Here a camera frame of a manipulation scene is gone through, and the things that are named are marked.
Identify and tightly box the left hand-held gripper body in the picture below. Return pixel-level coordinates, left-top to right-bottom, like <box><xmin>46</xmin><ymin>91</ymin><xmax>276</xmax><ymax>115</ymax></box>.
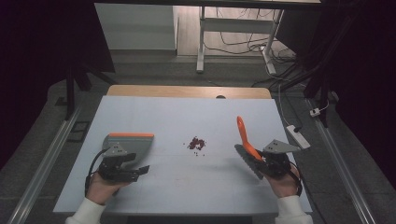
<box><xmin>98</xmin><ymin>142</ymin><xmax>140</xmax><ymax>183</ymax></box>

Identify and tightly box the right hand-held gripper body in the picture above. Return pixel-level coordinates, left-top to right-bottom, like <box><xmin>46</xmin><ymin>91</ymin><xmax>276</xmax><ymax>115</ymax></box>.
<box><xmin>262</xmin><ymin>139</ymin><xmax>302</xmax><ymax>180</ymax></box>

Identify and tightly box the grey dustpan with orange edge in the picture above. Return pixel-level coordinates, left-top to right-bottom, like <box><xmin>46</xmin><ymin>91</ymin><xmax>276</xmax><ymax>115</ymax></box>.
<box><xmin>101</xmin><ymin>133</ymin><xmax>155</xmax><ymax>166</ymax></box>

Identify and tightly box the grey brush with orange handle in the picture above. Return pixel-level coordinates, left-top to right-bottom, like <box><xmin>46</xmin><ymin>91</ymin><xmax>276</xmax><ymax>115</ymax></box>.
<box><xmin>233</xmin><ymin>115</ymin><xmax>266</xmax><ymax>181</ymax></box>

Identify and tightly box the pile of red beans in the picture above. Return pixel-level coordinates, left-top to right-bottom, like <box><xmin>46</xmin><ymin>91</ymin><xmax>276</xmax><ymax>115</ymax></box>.
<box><xmin>187</xmin><ymin>135</ymin><xmax>206</xmax><ymax>157</ymax></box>

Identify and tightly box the person's right hand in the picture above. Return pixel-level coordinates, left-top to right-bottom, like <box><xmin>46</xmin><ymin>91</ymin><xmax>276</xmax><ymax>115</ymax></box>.
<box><xmin>264</xmin><ymin>164</ymin><xmax>303</xmax><ymax>199</ymax></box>

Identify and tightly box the person's left hand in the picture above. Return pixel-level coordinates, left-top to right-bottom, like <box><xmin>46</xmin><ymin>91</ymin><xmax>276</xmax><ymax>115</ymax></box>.
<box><xmin>85</xmin><ymin>172</ymin><xmax>129</xmax><ymax>206</ymax></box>

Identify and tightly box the white power strip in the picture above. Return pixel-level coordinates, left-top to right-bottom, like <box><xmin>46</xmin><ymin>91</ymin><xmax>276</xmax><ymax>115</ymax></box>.
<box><xmin>286</xmin><ymin>124</ymin><xmax>312</xmax><ymax>150</ymax></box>

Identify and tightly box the black floor plate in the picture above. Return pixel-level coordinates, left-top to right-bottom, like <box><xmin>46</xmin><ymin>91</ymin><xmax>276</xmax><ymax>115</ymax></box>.
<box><xmin>66</xmin><ymin>120</ymin><xmax>92</xmax><ymax>144</ymax></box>

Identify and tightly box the pale blue table cover board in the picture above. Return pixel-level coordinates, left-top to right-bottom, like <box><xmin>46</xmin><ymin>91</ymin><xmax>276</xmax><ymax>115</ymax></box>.
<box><xmin>52</xmin><ymin>95</ymin><xmax>313</xmax><ymax>216</ymax></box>

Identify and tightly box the wooden table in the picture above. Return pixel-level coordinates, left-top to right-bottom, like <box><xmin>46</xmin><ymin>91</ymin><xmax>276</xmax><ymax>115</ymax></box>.
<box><xmin>106</xmin><ymin>84</ymin><xmax>273</xmax><ymax>100</ymax></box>

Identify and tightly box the black metal stand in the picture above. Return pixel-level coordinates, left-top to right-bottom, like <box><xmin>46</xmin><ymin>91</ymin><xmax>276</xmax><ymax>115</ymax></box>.
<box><xmin>278</xmin><ymin>18</ymin><xmax>353</xmax><ymax>129</ymax></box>
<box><xmin>63</xmin><ymin>60</ymin><xmax>110</xmax><ymax>121</ymax></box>

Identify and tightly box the dark curtain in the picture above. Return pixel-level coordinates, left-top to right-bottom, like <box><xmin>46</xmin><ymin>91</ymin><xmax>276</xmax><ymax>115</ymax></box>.
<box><xmin>275</xmin><ymin>0</ymin><xmax>396</xmax><ymax>188</ymax></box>
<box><xmin>0</xmin><ymin>0</ymin><xmax>116</xmax><ymax>171</ymax></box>

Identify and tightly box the white cabinet panel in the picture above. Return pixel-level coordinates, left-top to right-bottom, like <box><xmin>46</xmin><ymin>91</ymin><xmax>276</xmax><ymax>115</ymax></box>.
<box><xmin>93</xmin><ymin>3</ymin><xmax>177</xmax><ymax>51</ymax></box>

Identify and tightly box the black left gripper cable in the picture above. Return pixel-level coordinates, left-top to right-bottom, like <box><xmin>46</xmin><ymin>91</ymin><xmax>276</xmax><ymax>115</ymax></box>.
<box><xmin>84</xmin><ymin>147</ymin><xmax>109</xmax><ymax>198</ymax></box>

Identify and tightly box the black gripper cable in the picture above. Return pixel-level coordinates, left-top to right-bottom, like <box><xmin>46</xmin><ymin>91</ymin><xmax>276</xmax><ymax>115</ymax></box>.
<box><xmin>84</xmin><ymin>147</ymin><xmax>109</xmax><ymax>198</ymax></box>
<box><xmin>288</xmin><ymin>161</ymin><xmax>304</xmax><ymax>197</ymax></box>

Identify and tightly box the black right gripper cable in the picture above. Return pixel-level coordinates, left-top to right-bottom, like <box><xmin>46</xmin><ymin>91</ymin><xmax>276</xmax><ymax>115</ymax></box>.
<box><xmin>288</xmin><ymin>161</ymin><xmax>304</xmax><ymax>197</ymax></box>

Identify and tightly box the aluminium rail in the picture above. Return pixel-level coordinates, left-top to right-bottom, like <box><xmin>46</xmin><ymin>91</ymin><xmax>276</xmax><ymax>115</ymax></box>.
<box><xmin>305</xmin><ymin>98</ymin><xmax>378</xmax><ymax>224</ymax></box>
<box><xmin>7</xmin><ymin>105</ymin><xmax>82</xmax><ymax>224</ymax></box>

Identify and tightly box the bundle of black floor cables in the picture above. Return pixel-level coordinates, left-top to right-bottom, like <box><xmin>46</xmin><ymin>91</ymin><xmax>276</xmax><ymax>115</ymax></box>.
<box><xmin>204</xmin><ymin>7</ymin><xmax>307</xmax><ymax>90</ymax></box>

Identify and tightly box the white desk frame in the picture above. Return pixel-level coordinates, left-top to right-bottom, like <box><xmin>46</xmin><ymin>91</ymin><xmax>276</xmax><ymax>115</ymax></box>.
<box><xmin>195</xmin><ymin>6</ymin><xmax>285</xmax><ymax>76</ymax></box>

